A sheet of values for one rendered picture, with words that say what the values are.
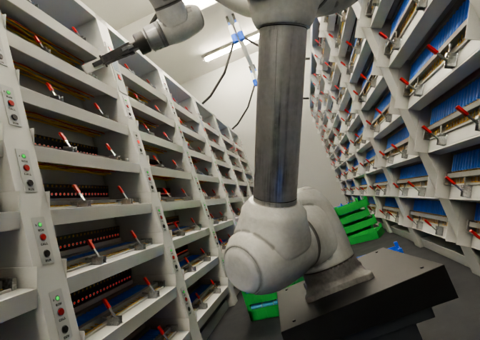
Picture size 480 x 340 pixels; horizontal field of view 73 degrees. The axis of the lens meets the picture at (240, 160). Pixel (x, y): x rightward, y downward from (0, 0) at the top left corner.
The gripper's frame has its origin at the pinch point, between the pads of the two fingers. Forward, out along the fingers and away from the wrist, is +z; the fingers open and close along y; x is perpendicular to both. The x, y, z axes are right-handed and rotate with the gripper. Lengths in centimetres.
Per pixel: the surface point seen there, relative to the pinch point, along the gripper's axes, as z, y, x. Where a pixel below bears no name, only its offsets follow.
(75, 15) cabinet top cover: 4, 60, 32
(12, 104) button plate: 21.4, -20.7, -3.2
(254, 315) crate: -5, 14, -134
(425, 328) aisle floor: -55, -51, -115
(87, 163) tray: 18.5, -2.0, -28.3
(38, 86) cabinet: 28.1, 29.8, 6.1
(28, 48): 15.8, 1.4, 13.2
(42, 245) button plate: 28, -38, -39
